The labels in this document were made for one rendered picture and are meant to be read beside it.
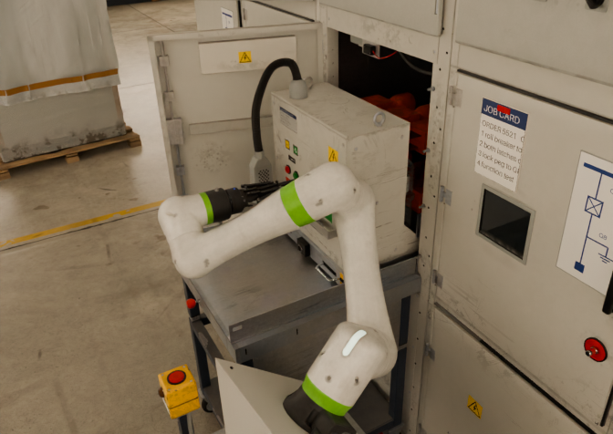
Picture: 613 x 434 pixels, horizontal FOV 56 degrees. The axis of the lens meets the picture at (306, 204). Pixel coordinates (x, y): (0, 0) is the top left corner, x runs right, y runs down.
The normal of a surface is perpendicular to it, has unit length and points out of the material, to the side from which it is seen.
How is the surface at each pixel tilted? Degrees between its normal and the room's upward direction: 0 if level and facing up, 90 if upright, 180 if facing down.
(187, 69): 90
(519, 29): 90
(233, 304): 0
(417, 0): 90
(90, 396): 0
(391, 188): 90
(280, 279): 0
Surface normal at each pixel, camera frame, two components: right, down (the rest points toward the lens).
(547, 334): -0.87, 0.25
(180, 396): 0.48, 0.43
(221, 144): 0.22, 0.47
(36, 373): -0.03, -0.88
